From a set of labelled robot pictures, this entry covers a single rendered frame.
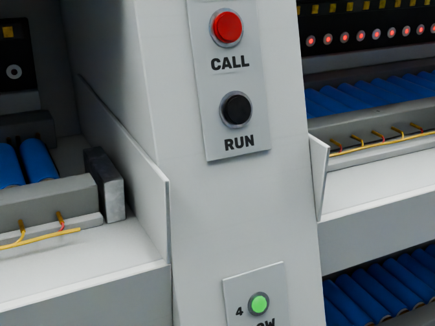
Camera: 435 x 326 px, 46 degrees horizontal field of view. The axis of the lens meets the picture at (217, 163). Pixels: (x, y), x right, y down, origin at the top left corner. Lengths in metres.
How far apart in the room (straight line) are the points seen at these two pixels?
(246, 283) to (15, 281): 0.12
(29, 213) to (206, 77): 0.12
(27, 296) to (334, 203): 0.19
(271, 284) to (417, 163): 0.16
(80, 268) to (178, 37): 0.13
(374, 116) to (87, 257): 0.25
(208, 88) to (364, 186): 0.15
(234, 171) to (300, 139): 0.05
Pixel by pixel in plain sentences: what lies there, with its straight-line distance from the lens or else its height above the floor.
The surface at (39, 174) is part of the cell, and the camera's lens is 0.33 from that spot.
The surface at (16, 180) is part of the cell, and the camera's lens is 0.33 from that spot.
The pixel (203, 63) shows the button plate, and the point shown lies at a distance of 0.27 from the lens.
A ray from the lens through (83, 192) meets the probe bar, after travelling 0.30.
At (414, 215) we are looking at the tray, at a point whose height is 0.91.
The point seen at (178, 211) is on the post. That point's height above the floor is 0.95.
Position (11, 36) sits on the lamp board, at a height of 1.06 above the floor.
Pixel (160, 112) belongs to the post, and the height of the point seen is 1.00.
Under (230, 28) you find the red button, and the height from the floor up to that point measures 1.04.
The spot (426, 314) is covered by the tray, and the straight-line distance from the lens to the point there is 0.52.
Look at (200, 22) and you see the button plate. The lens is 0.27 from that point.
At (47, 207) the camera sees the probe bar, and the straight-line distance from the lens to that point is 0.30.
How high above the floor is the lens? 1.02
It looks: 10 degrees down
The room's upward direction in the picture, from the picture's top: 7 degrees counter-clockwise
